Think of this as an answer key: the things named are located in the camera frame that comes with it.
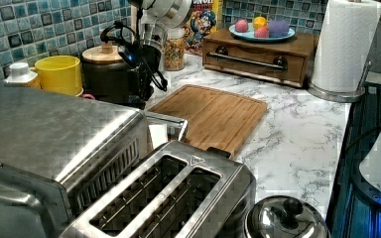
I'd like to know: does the dark canister with wooden lid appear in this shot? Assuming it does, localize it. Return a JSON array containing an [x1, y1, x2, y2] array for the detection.
[[81, 42, 137, 105]]

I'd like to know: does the cereal box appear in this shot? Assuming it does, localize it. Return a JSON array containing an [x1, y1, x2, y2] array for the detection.
[[184, 0, 223, 56]]

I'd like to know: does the yellow toy fruit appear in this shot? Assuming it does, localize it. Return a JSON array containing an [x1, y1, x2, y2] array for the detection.
[[252, 17, 268, 30]]

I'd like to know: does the purple toy fruit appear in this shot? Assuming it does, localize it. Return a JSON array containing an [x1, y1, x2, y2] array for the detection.
[[267, 20, 290, 38]]

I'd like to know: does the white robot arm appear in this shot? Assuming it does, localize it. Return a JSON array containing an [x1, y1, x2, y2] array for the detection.
[[119, 0, 192, 109]]

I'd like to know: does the stainless steel toaster oven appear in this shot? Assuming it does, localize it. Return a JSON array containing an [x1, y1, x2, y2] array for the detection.
[[0, 77, 153, 238]]

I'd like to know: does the stainless steel two-slot toaster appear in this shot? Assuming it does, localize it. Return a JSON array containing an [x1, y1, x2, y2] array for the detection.
[[61, 141, 256, 238]]

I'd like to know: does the white capped bottle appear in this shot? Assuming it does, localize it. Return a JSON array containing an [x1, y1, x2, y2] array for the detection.
[[4, 62, 41, 89]]

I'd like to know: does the paper towel roll holder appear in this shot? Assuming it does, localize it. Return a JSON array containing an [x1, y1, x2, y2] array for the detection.
[[308, 0, 381, 103]]

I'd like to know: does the wooden drawer box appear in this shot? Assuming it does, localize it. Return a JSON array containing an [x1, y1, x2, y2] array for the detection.
[[202, 29, 318, 88]]

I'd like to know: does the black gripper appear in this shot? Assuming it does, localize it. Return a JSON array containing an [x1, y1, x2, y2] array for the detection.
[[118, 43, 162, 109]]

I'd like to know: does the glass jar with cereal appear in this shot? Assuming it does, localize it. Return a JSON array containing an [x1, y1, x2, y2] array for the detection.
[[165, 28, 185, 70]]

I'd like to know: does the steel kettle with black knob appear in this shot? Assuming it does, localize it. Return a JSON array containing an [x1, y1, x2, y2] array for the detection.
[[244, 195, 331, 238]]

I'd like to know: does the wooden cutting board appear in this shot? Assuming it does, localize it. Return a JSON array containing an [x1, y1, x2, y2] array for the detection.
[[150, 84, 268, 157]]

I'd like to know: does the light blue plate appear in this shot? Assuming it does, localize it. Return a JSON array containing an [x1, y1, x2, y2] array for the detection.
[[228, 23, 296, 43]]

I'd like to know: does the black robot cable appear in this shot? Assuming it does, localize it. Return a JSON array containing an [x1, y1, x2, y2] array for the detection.
[[99, 20, 169, 93]]

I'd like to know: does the glass oven door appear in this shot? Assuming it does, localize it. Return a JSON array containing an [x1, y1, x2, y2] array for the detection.
[[145, 111, 189, 149]]

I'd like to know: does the red toy strawberry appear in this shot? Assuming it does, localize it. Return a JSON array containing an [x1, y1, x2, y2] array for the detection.
[[235, 19, 249, 33], [254, 27, 269, 39]]

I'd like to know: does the yellow mug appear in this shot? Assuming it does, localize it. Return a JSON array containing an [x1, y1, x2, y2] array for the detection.
[[31, 56, 83, 96]]

